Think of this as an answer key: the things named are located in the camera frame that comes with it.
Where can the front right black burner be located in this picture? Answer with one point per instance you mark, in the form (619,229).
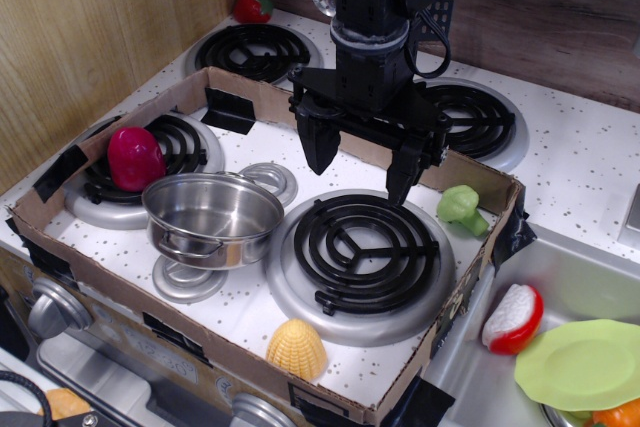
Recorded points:
(360,271)

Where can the silver stove knob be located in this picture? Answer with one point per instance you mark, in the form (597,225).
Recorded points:
(249,410)
(275,178)
(56,310)

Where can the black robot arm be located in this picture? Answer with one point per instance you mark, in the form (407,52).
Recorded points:
(373,22)

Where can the black burner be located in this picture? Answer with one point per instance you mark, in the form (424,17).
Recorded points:
(486,125)
(360,271)
(108,194)
(259,52)

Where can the green plastic plate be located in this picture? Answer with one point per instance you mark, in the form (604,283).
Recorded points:
(581,366)

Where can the black hanging spatula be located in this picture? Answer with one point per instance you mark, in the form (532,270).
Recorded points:
(436,19)

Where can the cardboard fence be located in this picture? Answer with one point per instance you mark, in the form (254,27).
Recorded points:
(256,279)

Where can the green toy broccoli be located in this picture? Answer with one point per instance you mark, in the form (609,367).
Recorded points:
(459,204)

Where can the left silver stove knob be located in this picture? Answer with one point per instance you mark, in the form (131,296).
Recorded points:
(56,310)

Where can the back right black burner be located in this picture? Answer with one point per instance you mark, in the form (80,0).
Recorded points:
(486,125)

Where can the orange toy vegetable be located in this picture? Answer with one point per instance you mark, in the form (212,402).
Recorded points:
(626,415)

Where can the stainless steel pot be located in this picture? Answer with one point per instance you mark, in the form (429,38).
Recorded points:
(212,221)

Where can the front left black burner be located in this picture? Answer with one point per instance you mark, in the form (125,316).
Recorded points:
(108,194)

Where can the red toy pepper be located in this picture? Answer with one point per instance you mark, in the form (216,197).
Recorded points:
(135,159)

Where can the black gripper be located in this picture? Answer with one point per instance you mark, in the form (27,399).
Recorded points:
(371,94)

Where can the silver centre stove knob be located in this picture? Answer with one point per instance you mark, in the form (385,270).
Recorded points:
(275,178)

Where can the red white toy food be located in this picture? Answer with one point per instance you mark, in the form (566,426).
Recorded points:
(515,322)

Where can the orange toy at bottom left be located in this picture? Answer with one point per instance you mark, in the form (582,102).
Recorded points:
(64,403)

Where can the middle silver stove knob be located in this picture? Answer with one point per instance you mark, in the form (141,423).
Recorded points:
(249,410)

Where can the back left black burner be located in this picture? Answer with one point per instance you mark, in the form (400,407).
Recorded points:
(259,52)

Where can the red toy strawberry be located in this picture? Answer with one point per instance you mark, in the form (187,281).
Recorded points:
(253,11)

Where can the yellow toy corn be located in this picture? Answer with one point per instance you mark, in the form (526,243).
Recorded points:
(296,347)

